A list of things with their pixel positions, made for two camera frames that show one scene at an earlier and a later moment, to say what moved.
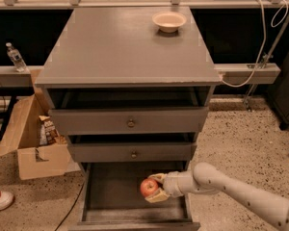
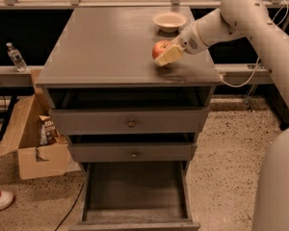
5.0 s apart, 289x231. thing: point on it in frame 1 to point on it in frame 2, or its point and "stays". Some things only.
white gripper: [172, 184] to [189, 42]
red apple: [147, 187] to [159, 47]
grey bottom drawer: [111, 198] stays
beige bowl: [169, 21] stays
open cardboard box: [35, 161] stays
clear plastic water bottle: [16, 58] stays
